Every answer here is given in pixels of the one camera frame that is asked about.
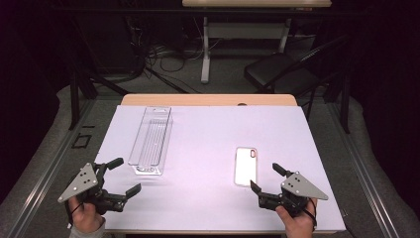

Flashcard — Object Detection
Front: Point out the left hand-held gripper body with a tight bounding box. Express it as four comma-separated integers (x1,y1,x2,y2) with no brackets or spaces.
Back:
57,162,129,215

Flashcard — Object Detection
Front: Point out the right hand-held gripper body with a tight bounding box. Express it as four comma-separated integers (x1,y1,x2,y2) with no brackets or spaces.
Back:
258,170,330,218

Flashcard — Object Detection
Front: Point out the iridescent phone case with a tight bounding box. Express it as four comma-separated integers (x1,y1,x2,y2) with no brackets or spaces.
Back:
233,147,259,188

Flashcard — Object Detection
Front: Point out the clear plastic tray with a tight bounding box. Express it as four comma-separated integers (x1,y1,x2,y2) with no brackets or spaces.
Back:
128,106,174,177

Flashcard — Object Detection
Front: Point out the person's left hand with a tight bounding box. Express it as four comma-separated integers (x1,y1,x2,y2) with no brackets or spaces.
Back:
68,194,107,234

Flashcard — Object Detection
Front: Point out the person's right hand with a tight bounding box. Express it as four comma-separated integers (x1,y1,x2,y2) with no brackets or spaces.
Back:
275,197,319,238

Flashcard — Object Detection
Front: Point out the white table mat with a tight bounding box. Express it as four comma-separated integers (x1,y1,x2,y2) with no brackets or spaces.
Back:
95,104,347,232

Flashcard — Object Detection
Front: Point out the black metal stand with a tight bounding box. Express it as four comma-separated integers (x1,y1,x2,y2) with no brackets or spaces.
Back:
67,63,131,131
322,63,352,135

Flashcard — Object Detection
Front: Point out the black folding chair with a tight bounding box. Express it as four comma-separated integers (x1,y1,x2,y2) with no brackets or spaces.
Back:
244,34,352,122

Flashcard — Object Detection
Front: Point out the wooden table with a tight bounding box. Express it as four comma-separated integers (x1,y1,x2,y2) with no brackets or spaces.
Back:
98,93,346,236

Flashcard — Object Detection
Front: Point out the white-legged desk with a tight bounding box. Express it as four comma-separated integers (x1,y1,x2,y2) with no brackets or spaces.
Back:
181,0,333,84

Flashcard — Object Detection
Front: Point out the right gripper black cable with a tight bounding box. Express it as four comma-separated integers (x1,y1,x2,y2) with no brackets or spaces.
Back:
302,198,319,230

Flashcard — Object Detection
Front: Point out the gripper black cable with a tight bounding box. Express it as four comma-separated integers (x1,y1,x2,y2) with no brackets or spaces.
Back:
66,201,84,227
302,198,319,230

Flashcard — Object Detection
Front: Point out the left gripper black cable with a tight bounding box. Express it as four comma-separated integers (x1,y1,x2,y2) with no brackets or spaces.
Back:
66,201,84,227

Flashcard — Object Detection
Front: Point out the aluminium floor rail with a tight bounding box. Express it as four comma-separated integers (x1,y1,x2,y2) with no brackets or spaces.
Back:
326,102,401,238
6,98,97,238

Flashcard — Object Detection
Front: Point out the bundle of floor cables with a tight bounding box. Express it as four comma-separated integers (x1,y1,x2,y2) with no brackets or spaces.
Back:
125,16,226,81

